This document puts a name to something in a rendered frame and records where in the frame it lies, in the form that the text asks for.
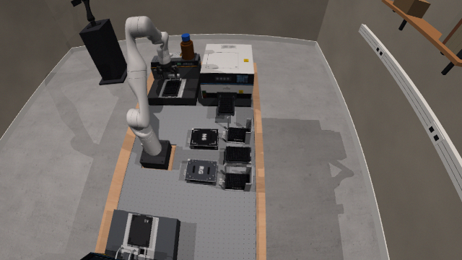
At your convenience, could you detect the brown glass bottle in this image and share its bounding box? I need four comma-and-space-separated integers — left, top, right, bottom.
180, 41, 194, 60

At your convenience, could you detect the blue bottle cap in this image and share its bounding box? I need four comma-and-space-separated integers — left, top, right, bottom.
181, 33, 190, 40

